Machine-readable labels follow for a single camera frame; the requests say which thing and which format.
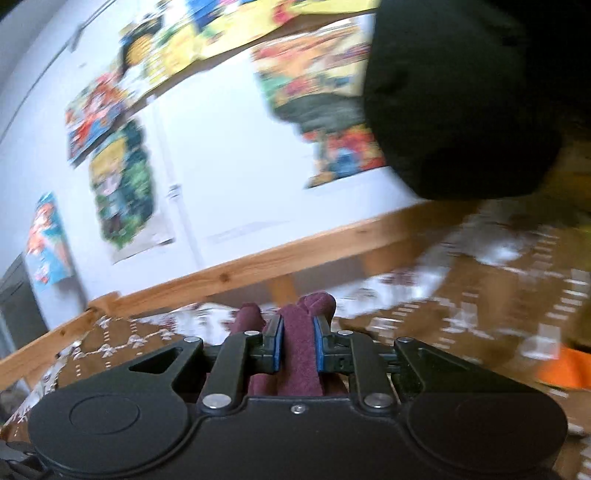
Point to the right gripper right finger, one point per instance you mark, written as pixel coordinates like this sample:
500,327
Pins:
381,376

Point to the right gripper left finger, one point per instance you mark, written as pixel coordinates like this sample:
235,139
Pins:
215,378

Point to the maroon long-sleeve shirt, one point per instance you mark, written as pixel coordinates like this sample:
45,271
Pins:
298,375

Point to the brown PF patterned blanket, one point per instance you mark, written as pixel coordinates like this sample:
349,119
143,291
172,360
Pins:
527,317

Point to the white floral bed sheet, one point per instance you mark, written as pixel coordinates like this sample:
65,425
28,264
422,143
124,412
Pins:
442,301

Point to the small blue red poster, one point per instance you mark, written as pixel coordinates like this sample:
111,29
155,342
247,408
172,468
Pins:
47,253

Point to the dark green puffer jacket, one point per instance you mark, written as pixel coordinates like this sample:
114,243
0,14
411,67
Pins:
473,100

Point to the wooden bed frame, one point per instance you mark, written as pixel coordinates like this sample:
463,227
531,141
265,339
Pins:
382,243

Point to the anime girl wall poster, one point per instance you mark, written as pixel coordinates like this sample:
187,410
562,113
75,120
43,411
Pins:
131,217

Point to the red comic wall poster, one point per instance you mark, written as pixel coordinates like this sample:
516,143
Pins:
93,111

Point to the colourful flower wall poster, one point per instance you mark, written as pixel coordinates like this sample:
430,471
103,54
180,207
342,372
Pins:
314,82

